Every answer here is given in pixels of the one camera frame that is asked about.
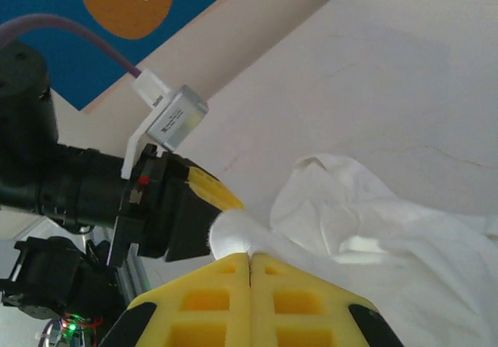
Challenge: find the circuit board with green light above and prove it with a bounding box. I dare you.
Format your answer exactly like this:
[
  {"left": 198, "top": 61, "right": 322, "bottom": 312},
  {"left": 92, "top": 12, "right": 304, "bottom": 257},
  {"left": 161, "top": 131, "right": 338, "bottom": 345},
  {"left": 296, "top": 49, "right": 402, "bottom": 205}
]
[{"left": 37, "top": 310, "right": 106, "bottom": 347}]

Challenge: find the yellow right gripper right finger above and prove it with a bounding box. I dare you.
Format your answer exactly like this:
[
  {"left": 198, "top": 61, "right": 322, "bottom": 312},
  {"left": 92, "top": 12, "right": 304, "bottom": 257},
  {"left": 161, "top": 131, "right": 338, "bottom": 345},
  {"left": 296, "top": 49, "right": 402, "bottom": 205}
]
[{"left": 251, "top": 252, "right": 405, "bottom": 347}]

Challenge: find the blue patterned tablecloth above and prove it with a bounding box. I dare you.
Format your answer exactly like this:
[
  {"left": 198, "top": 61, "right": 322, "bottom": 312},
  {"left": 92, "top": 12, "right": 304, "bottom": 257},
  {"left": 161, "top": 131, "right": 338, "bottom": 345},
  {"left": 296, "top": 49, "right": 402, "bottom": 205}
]
[{"left": 0, "top": 0, "right": 238, "bottom": 111}]

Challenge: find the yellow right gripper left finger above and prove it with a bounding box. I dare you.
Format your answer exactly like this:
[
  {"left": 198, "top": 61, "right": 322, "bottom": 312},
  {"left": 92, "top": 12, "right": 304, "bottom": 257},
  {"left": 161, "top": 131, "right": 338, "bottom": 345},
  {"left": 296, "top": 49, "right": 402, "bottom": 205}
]
[{"left": 99, "top": 252, "right": 252, "bottom": 347}]

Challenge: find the white t-shirt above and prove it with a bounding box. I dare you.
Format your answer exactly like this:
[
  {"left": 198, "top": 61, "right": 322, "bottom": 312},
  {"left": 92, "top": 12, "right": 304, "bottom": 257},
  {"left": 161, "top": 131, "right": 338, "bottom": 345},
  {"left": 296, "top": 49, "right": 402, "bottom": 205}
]
[{"left": 209, "top": 152, "right": 498, "bottom": 347}]

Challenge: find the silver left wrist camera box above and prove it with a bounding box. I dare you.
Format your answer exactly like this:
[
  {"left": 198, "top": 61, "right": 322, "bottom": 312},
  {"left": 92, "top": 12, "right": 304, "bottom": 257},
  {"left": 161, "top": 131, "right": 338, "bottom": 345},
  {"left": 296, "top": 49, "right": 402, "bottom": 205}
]
[{"left": 146, "top": 84, "right": 210, "bottom": 153}]

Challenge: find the white left camera mount bracket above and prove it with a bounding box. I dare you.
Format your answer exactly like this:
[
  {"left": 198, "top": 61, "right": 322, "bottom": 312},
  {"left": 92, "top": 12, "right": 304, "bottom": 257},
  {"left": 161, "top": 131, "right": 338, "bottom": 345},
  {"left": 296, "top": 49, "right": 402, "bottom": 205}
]
[{"left": 121, "top": 121, "right": 160, "bottom": 180}]

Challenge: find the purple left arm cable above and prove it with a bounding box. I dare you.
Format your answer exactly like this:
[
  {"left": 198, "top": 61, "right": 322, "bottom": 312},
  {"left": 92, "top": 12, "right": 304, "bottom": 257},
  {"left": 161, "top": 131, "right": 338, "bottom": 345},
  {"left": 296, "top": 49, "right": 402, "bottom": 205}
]
[{"left": 0, "top": 15, "right": 172, "bottom": 110}]

